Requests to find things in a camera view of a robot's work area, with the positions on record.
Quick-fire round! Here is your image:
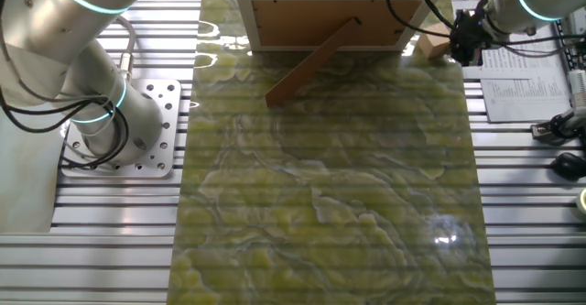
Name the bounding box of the thick grey base cable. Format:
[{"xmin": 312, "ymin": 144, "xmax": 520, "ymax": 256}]
[{"xmin": 112, "ymin": 15, "xmax": 137, "ymax": 82}]

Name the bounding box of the black round object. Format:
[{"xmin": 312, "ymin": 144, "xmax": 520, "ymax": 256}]
[{"xmin": 550, "ymin": 152, "xmax": 586, "ymax": 181}]

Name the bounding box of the black looped cable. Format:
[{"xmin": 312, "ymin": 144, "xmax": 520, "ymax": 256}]
[{"xmin": 0, "ymin": 84, "xmax": 132, "ymax": 171}]

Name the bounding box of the small wooden cube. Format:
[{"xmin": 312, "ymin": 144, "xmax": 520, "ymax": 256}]
[{"xmin": 417, "ymin": 22, "xmax": 453, "ymax": 61}]

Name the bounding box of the green marble pattern mat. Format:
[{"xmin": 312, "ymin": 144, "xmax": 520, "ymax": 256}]
[{"xmin": 165, "ymin": 0, "xmax": 498, "ymax": 305}]

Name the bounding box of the ribbed silver camera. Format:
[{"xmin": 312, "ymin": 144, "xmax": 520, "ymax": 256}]
[{"xmin": 567, "ymin": 69, "xmax": 586, "ymax": 112}]

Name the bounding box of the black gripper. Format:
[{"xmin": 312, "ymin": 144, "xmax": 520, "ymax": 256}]
[{"xmin": 450, "ymin": 7, "xmax": 489, "ymax": 64}]

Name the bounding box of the paper sheet with text lines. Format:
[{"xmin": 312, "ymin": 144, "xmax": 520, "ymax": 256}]
[{"xmin": 461, "ymin": 20, "xmax": 559, "ymax": 82}]

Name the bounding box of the beige marble pattern sheet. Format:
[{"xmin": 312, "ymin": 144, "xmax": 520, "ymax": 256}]
[{"xmin": 0, "ymin": 103, "xmax": 66, "ymax": 234}]

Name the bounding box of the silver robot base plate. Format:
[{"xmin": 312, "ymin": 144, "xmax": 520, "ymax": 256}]
[{"xmin": 60, "ymin": 78, "xmax": 183, "ymax": 179}]

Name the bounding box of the wooden picture frame with stand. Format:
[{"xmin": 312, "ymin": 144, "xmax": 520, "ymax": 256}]
[{"xmin": 234, "ymin": 0, "xmax": 444, "ymax": 109}]

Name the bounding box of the paper sheet with table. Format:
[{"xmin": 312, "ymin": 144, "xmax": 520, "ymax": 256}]
[{"xmin": 480, "ymin": 78, "xmax": 573, "ymax": 124}]

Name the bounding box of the black keyboard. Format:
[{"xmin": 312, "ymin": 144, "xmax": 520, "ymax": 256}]
[{"xmin": 553, "ymin": 20, "xmax": 586, "ymax": 73}]

